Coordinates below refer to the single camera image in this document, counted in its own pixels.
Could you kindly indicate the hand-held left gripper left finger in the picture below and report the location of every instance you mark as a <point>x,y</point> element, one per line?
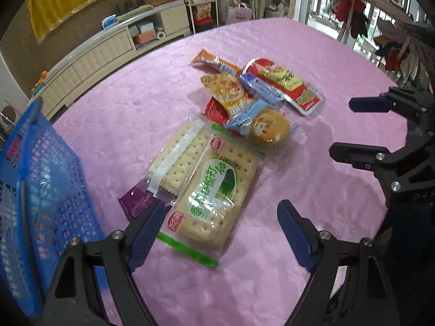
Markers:
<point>146,237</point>

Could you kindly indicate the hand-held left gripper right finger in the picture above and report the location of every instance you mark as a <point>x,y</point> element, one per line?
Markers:
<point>295,237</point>

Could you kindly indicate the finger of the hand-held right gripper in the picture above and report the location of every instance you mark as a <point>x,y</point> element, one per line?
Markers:
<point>370,104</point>
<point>356,156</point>

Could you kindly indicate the purple wrapper packet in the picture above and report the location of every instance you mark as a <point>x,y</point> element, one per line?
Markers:
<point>136,201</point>

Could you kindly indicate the green label cracker packet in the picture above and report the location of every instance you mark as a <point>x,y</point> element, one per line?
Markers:
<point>210,190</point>

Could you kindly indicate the cartoon bun packet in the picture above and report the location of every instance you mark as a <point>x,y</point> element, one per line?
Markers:
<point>268,129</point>

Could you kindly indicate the red green tray packet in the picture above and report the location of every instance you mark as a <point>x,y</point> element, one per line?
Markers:
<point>282,78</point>

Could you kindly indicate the clear cracker packet white strip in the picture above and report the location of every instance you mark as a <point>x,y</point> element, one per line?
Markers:
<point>183,149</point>

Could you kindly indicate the blue plastic basket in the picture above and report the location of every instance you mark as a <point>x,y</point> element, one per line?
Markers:
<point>51,183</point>

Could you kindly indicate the light blue wrapper packet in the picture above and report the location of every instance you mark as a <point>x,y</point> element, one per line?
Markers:
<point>246,113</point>
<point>261,86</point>

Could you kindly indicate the red snack pouch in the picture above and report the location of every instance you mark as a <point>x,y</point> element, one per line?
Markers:
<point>214,110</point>

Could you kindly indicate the yellow chips packet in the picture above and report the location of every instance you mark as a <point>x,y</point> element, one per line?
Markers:
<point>224,88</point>

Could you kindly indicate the orange snack bar packet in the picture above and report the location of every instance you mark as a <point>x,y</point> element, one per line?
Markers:
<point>207,57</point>

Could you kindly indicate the red garment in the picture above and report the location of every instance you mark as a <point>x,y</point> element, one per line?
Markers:
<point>350,13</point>

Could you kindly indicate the pink quilted table cover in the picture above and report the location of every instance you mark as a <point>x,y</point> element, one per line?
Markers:
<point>136,108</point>

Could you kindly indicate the pink bag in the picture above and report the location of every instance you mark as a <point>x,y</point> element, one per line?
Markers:
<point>239,15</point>

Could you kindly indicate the cream tv cabinet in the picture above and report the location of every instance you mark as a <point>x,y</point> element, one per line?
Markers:
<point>95,57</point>

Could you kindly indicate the orange box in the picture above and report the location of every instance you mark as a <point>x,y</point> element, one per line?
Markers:
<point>144,37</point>

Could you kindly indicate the paper towel roll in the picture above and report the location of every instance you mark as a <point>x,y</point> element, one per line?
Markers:
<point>160,35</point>

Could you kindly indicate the blue tissue pack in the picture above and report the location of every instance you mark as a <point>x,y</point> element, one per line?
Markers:
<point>109,22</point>

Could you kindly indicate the green folded cloth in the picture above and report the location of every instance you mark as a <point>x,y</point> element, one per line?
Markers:
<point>136,13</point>

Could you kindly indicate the brown round wall disc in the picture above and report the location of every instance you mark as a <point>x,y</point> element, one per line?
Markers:
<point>8,112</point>

